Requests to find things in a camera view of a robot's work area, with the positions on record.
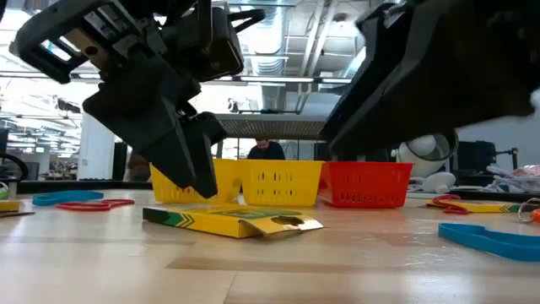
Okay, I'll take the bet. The silver air duct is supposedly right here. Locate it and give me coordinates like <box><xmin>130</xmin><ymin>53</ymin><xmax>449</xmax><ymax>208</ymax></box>
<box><xmin>248</xmin><ymin>8</ymin><xmax>289</xmax><ymax>111</ymax></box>

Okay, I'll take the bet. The white building pillar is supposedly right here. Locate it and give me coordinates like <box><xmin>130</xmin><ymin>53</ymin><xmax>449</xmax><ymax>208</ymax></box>
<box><xmin>77</xmin><ymin>111</ymin><xmax>118</xmax><ymax>182</ymax></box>

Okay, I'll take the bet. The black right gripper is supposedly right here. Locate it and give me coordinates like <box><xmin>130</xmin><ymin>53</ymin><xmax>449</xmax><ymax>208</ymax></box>
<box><xmin>322</xmin><ymin>0</ymin><xmax>540</xmax><ymax>158</ymax></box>

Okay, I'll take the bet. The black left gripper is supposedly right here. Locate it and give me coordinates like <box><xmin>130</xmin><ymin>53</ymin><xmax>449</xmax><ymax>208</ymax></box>
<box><xmin>8</xmin><ymin>0</ymin><xmax>229</xmax><ymax>199</ymax></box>

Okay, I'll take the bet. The yellow plastic basket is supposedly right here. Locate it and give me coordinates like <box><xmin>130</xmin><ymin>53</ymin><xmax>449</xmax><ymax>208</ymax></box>
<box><xmin>149</xmin><ymin>158</ymin><xmax>242</xmax><ymax>204</ymax></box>
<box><xmin>236</xmin><ymin>159</ymin><xmax>326</xmax><ymax>208</ymax></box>

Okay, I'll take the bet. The LED light bar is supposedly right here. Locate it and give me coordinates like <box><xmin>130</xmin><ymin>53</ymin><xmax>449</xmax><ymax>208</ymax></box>
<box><xmin>0</xmin><ymin>70</ymin><xmax>355</xmax><ymax>88</ymax></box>

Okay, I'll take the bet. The black upright box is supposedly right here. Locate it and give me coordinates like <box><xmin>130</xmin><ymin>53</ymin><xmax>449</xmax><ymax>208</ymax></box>
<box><xmin>111</xmin><ymin>142</ymin><xmax>128</xmax><ymax>182</ymax></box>

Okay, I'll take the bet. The white lamp cable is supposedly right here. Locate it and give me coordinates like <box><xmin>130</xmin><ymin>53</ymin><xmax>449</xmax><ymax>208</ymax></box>
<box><xmin>484</xmin><ymin>164</ymin><xmax>540</xmax><ymax>194</ymax></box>

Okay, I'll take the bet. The black background monitor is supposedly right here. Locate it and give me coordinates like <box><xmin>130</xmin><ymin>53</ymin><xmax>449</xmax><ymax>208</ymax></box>
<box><xmin>457</xmin><ymin>140</ymin><xmax>520</xmax><ymax>187</ymax></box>

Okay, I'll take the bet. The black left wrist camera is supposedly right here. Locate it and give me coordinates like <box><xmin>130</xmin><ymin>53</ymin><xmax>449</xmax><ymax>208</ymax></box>
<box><xmin>168</xmin><ymin>0</ymin><xmax>246</xmax><ymax>84</ymax></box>

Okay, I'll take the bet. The grey perforated metal shelf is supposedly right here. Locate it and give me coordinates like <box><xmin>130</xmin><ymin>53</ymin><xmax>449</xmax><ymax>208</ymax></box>
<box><xmin>214</xmin><ymin>112</ymin><xmax>338</xmax><ymax>160</ymax></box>

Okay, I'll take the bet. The yellow crayon box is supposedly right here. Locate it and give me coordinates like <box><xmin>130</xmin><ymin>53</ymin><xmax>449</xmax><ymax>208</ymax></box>
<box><xmin>424</xmin><ymin>199</ymin><xmax>523</xmax><ymax>214</ymax></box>
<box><xmin>0</xmin><ymin>200</ymin><xmax>35</xmax><ymax>219</ymax></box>
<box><xmin>142</xmin><ymin>204</ymin><xmax>325</xmax><ymax>240</ymax></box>

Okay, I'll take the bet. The person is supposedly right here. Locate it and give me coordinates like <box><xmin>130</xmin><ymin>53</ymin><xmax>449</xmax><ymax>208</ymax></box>
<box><xmin>246</xmin><ymin>138</ymin><xmax>287</xmax><ymax>160</ymax></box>

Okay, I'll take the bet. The red plastic basket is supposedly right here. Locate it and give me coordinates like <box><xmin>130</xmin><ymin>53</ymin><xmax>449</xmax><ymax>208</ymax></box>
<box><xmin>318</xmin><ymin>161</ymin><xmax>414</xmax><ymax>209</ymax></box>

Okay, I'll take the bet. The dark red rubber band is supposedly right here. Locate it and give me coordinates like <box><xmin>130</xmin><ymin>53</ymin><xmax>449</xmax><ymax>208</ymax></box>
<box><xmin>432</xmin><ymin>193</ymin><xmax>470</xmax><ymax>216</ymax></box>
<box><xmin>56</xmin><ymin>198</ymin><xmax>136</xmax><ymax>213</ymax></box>

